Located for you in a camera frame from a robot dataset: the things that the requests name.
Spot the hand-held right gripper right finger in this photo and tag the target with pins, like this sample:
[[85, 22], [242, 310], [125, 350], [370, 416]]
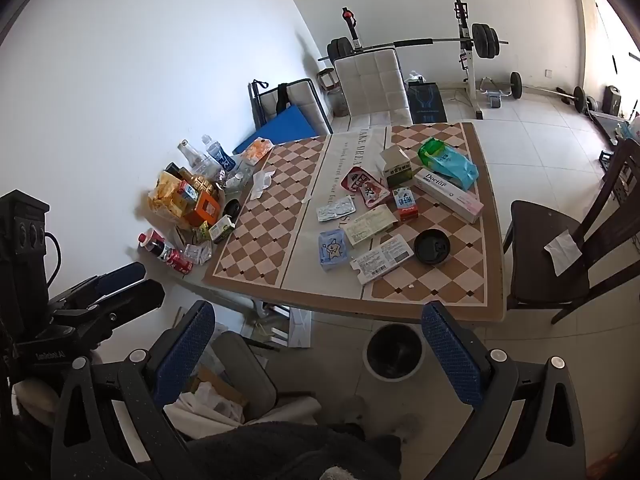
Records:
[[452, 355]]

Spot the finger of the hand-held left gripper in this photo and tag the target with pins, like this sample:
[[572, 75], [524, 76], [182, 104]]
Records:
[[130, 300], [122, 275]]

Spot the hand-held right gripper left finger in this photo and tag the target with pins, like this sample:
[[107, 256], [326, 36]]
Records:
[[186, 355]]

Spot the red snack packet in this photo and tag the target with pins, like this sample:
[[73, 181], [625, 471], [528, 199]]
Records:
[[365, 187]]

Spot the black trash bin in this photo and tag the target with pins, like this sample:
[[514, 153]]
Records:
[[395, 352]]

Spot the beige table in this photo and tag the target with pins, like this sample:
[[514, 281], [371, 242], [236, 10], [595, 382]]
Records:
[[450, 312]]

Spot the red cola bottle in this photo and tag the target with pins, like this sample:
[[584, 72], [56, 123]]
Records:
[[167, 255]]

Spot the grey seat cushion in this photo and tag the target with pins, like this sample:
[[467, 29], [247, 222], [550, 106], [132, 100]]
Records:
[[245, 370]]

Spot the crumpled clear wrapper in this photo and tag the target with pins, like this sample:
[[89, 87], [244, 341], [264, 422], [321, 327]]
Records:
[[197, 252]]

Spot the pile of snacks and bottles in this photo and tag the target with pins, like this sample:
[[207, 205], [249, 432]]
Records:
[[165, 200]]

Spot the orange box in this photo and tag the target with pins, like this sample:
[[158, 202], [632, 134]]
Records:
[[205, 206]]

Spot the green white drink carton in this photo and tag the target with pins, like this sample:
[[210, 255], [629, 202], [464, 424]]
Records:
[[222, 229]]

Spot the black round lid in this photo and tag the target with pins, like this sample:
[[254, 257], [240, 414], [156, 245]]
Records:
[[432, 246]]

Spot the flat white printed box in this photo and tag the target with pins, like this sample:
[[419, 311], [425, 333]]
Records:
[[382, 259]]

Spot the black round container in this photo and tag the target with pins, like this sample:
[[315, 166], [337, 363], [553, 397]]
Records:
[[231, 209]]

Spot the dark wooden chair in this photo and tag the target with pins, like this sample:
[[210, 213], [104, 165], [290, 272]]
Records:
[[550, 260]]

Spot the clear glass bottle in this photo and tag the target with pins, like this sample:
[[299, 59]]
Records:
[[192, 157]]

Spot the crumpled clear plastic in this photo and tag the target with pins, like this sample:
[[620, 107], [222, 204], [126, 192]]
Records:
[[235, 177]]

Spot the white tissue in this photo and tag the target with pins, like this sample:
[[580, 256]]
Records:
[[562, 250], [262, 182]]

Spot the blue label plastic bottle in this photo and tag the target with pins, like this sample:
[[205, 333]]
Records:
[[220, 155]]

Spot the beige paper packet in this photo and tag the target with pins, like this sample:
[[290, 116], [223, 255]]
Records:
[[370, 224]]

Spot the blue star packet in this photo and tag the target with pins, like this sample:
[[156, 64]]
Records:
[[332, 250]]

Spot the white pink toothpaste box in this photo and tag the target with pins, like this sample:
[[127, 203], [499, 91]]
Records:
[[450, 195]]

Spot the small red blue box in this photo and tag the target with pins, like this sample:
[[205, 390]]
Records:
[[404, 201]]

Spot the checked tablecloth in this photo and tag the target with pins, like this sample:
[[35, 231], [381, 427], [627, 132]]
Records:
[[280, 195]]

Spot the orange packet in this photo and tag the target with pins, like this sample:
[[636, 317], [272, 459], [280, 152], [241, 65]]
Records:
[[257, 150]]

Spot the silver blister pack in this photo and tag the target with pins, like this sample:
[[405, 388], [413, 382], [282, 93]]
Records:
[[336, 208]]

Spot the white green medicine box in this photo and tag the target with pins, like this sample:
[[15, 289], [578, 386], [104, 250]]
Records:
[[397, 170]]

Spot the green blue plastic bag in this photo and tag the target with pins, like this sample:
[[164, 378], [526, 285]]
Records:
[[445, 160]]

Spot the blue mat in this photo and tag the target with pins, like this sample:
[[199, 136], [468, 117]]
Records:
[[280, 130]]

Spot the folding bed grey mattress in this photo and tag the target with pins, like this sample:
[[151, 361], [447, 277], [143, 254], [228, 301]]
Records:
[[295, 100]]

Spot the black paper bag blue print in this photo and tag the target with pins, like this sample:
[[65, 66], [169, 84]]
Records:
[[425, 102]]

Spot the grey foot pedal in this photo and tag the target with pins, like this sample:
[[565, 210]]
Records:
[[495, 98]]

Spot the curl barbell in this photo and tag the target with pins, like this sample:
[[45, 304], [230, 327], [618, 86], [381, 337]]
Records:
[[515, 85]]

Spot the white plastic bag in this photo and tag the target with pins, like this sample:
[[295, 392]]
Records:
[[415, 77]]

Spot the small brown stool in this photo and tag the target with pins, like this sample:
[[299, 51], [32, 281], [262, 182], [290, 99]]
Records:
[[327, 80]]

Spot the white padded chair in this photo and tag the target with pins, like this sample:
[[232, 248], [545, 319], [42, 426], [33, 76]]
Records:
[[372, 80]]

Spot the dark box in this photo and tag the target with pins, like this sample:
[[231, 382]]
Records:
[[614, 97]]

